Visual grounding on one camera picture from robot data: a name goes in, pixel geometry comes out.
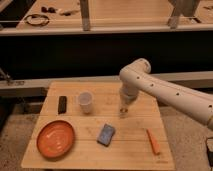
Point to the black rectangular block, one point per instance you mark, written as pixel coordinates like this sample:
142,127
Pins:
62,104

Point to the grey metal bracket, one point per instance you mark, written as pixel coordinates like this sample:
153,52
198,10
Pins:
187,8

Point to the orange plate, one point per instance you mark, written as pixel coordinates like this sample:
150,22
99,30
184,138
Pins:
55,139

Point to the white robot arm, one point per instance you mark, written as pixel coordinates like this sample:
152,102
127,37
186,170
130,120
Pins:
136,77

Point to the white tool on bench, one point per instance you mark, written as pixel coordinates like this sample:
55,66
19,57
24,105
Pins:
66,12

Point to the metal clamp at left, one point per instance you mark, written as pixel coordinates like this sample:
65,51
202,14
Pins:
9,80

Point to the translucent plastic cup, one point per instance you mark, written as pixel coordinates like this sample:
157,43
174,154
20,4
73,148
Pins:
85,100

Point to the small dark objects on bench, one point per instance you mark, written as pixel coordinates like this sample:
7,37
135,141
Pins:
46,10

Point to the blue sponge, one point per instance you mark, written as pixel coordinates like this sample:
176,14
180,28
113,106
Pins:
106,135

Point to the orange carrot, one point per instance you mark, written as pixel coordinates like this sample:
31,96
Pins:
154,143

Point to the small clear bottle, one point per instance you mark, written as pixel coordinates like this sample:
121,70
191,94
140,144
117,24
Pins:
123,111

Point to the grey metal post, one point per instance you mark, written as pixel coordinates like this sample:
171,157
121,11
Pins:
84,7

